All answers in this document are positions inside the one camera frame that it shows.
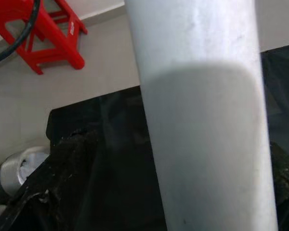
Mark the white plastic table leg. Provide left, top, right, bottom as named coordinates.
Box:
left=124, top=0, right=280, bottom=231

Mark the black tablecloth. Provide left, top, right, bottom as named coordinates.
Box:
left=45, top=44, right=289, bottom=231

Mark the red plastic stool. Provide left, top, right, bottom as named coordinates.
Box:
left=0, top=0, right=89, bottom=75

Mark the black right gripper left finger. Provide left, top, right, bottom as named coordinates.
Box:
left=0, top=129, right=99, bottom=231

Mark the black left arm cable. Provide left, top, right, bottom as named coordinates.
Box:
left=0, top=0, right=42, bottom=65

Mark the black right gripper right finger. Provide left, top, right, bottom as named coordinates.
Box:
left=269, top=141, right=289, bottom=217

